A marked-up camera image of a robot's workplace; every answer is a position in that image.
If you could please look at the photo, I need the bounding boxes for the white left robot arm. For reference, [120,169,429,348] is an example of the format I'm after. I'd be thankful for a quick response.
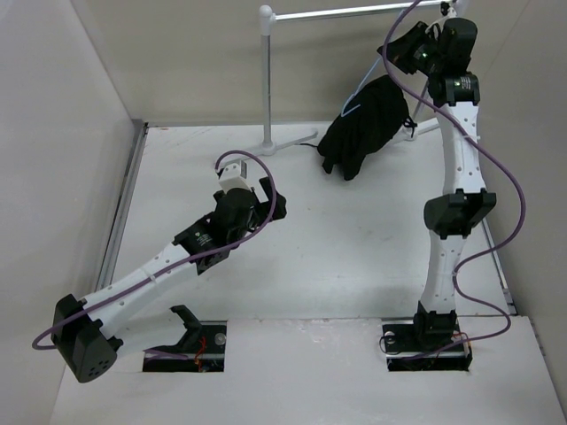
[51,177,287,383]

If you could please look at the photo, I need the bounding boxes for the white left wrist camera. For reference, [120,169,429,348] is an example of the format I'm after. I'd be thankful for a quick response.
[218,160,252,193]

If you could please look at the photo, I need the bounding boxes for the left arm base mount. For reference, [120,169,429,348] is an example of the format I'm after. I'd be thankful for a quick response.
[142,305,228,374]

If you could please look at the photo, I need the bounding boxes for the black trousers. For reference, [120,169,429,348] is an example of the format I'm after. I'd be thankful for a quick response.
[317,75,417,181]

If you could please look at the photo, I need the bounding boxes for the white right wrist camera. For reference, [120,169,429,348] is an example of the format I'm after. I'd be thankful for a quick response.
[426,2,457,32]

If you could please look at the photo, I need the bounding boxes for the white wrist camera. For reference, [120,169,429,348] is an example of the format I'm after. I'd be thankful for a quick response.
[218,160,252,193]
[426,2,457,32]

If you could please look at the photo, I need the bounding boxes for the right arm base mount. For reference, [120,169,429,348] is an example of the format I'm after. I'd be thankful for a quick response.
[378,321,473,372]

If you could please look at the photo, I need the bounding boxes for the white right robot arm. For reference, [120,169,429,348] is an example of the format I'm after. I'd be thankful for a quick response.
[378,18,496,352]

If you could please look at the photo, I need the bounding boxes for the white clothes rack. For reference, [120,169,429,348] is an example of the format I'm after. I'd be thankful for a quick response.
[259,0,473,156]

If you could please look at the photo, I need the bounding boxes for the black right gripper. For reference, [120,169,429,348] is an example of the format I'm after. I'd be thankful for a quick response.
[377,21,443,78]

